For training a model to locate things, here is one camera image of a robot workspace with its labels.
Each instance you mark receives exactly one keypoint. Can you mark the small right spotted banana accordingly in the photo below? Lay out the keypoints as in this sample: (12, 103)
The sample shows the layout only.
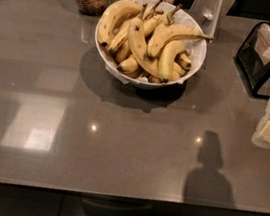
(184, 61)

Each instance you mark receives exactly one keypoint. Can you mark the short upright yellow banana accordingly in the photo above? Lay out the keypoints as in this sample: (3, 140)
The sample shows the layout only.
(166, 61)

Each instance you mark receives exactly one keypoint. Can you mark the white bowl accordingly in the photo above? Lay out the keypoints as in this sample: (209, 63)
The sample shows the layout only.
(196, 57)

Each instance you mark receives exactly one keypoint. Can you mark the small bottom left banana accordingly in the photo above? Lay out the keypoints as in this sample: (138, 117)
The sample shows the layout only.
(129, 65)

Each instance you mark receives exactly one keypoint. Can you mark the long central yellow banana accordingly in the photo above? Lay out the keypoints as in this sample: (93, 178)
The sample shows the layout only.
(138, 45)

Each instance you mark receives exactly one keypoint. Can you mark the left curved yellow banana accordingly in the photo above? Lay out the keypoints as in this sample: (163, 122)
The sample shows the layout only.
(111, 16)

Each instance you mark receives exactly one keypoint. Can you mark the white metal stand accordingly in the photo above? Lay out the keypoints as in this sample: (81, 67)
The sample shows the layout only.
(207, 13)

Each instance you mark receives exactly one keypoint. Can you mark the black wire napkin holder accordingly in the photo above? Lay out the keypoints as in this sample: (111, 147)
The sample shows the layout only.
(253, 67)

